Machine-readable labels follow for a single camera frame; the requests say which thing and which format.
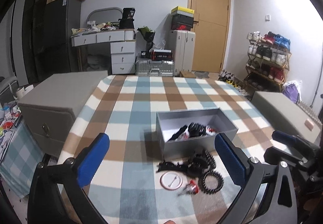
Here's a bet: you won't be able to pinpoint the grey nightstand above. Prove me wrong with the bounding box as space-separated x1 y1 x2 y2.
251 91 321 145
18 71 108 158

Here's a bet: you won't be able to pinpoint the plaid blanket blue brown white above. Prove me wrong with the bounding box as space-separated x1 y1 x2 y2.
57 74 297 224

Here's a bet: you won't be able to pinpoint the grey left nightstand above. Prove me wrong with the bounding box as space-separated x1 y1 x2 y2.
18 71 108 158

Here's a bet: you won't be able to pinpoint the black beaded bracelet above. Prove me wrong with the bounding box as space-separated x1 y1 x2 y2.
188 149 216 176

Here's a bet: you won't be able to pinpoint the black red box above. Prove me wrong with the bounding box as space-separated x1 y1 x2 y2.
149 49 173 61

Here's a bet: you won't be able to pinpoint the white cup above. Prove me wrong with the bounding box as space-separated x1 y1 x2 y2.
16 84 34 100

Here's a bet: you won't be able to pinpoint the red portrait badge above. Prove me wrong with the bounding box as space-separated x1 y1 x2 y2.
178 180 199 196

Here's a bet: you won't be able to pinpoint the shoe rack with shoes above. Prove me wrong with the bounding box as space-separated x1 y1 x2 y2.
244 31 292 93

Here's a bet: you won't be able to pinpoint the white red-rimmed pin badge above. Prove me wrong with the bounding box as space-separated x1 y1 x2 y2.
160 172 183 191

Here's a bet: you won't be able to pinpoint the grey storage box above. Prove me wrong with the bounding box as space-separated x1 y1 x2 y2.
156 107 238 161

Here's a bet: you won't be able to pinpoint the grey right nightstand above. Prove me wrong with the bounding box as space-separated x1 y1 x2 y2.
251 91 321 145

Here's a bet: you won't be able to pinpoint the flower bouquet black wrap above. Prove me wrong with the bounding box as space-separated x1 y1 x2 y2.
137 26 155 59

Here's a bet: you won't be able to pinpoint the black refrigerator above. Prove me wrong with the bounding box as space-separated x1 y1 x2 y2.
22 0 81 83

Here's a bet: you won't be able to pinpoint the grey arched mirror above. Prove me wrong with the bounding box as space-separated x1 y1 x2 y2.
86 7 123 24

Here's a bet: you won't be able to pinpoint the white desk with drawers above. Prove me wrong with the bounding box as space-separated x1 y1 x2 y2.
71 29 136 75

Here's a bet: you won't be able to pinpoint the wooden door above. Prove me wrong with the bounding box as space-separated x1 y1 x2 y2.
188 0 231 72

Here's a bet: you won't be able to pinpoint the small brown cardboard box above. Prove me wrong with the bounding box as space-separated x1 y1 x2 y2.
179 71 196 78

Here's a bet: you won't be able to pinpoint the white upright suitcase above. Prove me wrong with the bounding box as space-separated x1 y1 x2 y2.
166 30 195 76

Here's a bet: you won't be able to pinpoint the silver flat suitcase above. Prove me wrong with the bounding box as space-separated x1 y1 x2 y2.
135 59 175 77

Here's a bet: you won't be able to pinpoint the purple bag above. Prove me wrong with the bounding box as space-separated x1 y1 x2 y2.
282 80 302 104

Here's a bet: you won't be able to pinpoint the black box on desk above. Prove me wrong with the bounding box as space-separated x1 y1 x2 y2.
119 8 135 29

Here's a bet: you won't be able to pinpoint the stacked shoe boxes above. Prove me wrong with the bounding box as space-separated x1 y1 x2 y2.
171 6 194 31

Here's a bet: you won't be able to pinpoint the plaid cloth on floor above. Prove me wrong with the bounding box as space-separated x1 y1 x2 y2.
1 122 44 198

